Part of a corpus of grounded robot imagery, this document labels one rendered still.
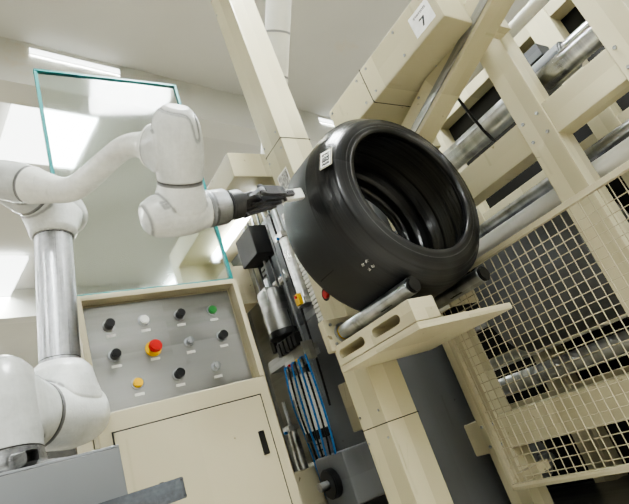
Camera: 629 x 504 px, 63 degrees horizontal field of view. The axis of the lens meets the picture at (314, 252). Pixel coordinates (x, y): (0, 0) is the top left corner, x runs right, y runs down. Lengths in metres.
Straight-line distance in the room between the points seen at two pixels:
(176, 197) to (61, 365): 0.53
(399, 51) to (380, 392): 1.10
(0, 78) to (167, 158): 2.78
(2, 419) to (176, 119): 0.70
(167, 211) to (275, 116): 0.90
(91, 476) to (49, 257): 0.64
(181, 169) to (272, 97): 0.94
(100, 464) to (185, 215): 0.54
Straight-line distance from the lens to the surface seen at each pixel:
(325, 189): 1.34
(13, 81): 3.88
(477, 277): 1.51
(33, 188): 1.48
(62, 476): 1.18
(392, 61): 1.86
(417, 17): 1.81
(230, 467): 1.70
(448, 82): 1.86
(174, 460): 1.65
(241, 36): 2.23
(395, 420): 1.60
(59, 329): 1.49
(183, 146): 1.14
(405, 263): 1.33
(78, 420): 1.40
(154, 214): 1.16
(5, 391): 1.27
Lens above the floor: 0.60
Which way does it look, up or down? 21 degrees up
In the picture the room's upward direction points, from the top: 20 degrees counter-clockwise
